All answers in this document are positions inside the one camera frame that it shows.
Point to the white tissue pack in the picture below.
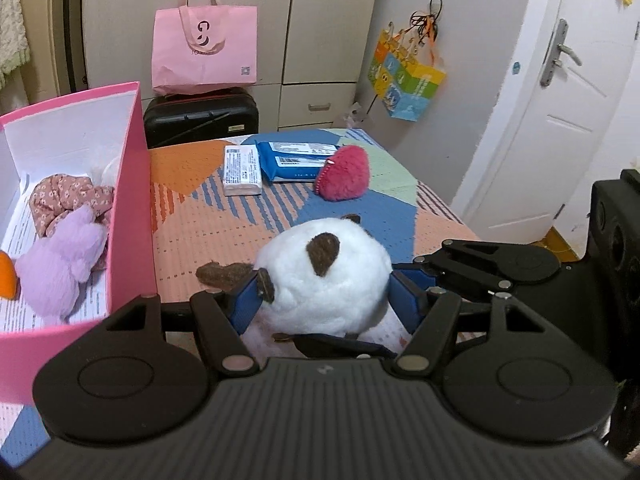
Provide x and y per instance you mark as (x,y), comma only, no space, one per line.
(241,170)

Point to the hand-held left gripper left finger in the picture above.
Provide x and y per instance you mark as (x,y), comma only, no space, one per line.
(247,300)

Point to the orange makeup sponge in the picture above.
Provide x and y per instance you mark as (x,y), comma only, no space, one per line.
(6,277)

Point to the white round plush toy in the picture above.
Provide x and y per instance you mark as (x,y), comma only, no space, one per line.
(350,270)

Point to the white mesh bath puff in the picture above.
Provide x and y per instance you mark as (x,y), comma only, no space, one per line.
(107,170)

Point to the grey wooden wardrobe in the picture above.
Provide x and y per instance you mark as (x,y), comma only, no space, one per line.
(320,10)

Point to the beige wooden cabinet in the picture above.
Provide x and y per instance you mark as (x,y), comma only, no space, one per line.
(45,35)

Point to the white door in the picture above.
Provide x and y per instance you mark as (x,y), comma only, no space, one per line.
(525,160)

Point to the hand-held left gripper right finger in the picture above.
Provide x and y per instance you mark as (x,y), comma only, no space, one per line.
(405,300)

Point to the pink floral fabric scrunchie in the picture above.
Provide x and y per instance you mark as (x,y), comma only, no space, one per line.
(60,195)

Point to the white plastic bag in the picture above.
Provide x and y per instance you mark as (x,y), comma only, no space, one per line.
(356,112)

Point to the purple plush toy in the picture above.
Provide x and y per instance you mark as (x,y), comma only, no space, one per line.
(55,270)

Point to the pink cardboard box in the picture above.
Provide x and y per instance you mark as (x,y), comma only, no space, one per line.
(132,210)

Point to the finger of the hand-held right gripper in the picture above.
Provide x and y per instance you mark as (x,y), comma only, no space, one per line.
(465,267)
(335,344)

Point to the white green fleece robe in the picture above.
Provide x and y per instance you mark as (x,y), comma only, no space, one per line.
(10,20)

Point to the colourful paper gift bag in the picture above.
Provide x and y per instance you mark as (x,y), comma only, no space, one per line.
(415,85)

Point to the black suitcase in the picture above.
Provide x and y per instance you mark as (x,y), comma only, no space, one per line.
(200,120)

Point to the blue wet wipes pack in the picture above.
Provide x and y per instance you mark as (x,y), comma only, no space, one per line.
(290,160)

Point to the red fuzzy pouch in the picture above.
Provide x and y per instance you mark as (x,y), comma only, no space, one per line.
(345,175)

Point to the pink tote bag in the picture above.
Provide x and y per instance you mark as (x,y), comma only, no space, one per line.
(205,50)

